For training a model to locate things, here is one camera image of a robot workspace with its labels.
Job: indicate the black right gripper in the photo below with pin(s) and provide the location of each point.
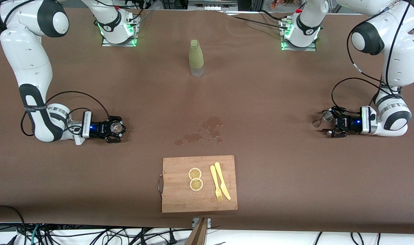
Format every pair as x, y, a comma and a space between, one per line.
99, 129

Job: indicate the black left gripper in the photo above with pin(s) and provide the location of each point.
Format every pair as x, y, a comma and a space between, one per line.
350, 123

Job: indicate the clear glass shaker cup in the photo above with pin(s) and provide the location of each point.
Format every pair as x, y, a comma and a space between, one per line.
116, 128

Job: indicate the metal jigger measuring cup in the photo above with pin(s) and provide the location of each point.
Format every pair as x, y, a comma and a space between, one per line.
327, 116

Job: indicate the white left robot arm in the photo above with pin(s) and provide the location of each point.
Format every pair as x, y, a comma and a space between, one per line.
397, 61

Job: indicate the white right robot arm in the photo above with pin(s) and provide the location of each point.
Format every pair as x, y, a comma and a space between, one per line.
27, 58

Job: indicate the brown table cover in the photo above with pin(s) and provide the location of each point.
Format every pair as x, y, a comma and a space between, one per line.
74, 177

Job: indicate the lemon slice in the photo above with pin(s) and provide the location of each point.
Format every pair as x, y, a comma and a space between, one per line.
196, 184
194, 174

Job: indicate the wooden cutting board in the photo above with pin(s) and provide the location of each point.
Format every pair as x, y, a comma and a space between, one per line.
179, 197

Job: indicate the dark liquid spill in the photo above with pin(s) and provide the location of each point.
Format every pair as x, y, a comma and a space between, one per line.
212, 123

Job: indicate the green sleeved glass bottle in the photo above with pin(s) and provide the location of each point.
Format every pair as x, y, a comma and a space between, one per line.
196, 58

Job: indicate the yellow plastic fork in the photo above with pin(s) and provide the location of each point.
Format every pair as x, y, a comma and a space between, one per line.
214, 180

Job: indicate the yellow plastic knife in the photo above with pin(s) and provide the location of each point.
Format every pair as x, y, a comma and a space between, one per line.
220, 177

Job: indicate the wooden beam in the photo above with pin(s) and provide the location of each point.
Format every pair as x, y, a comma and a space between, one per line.
197, 236

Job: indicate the grey device box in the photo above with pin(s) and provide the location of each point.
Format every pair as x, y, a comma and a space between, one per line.
212, 5

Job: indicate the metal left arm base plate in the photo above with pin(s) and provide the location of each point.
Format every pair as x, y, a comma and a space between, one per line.
310, 49

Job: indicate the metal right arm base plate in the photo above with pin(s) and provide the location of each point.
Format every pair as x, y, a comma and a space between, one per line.
106, 44

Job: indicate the metal bracket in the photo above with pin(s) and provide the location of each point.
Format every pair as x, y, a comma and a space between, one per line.
209, 223

